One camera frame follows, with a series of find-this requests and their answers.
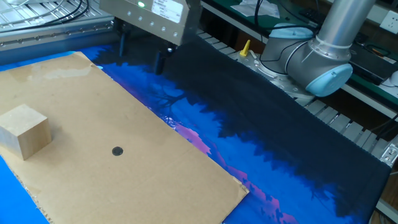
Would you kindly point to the white paper sheet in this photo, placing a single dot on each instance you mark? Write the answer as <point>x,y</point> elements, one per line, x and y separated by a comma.
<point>255,7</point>

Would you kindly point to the black round dot marker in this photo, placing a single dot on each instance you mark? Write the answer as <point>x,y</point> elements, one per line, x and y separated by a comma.
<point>117,151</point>

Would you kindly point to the silver Schunk gripper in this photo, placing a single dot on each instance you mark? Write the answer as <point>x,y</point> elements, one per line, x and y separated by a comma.
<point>149,18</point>

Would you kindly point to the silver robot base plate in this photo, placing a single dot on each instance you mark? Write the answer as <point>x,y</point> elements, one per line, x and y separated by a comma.
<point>286,88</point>

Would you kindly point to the blue forest print cloth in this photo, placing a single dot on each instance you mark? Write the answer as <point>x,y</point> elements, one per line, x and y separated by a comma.
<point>280,140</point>

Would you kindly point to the brown cardboard sheet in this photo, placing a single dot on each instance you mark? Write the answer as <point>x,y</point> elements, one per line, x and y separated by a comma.
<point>124,109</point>

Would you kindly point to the aluminium table rail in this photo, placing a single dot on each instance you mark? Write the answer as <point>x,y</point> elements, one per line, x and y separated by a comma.
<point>62,35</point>

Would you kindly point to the black flat device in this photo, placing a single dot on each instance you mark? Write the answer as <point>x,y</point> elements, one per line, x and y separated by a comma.
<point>370,67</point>

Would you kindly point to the aluminium corner bracket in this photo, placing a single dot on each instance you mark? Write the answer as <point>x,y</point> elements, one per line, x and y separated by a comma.
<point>390,154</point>

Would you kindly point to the large wooden cube block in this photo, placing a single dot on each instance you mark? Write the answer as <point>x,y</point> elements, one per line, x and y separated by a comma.
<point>25,133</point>

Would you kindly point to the small yellow object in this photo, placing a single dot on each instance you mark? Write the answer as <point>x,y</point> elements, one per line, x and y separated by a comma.
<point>245,49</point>

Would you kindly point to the white wall socket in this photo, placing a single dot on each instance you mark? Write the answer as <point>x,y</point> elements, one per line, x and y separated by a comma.
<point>390,21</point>

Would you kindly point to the white round object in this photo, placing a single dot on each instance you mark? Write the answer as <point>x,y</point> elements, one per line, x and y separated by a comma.
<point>395,78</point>

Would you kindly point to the white zip tie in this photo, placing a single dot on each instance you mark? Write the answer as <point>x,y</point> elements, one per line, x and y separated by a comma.
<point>329,45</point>

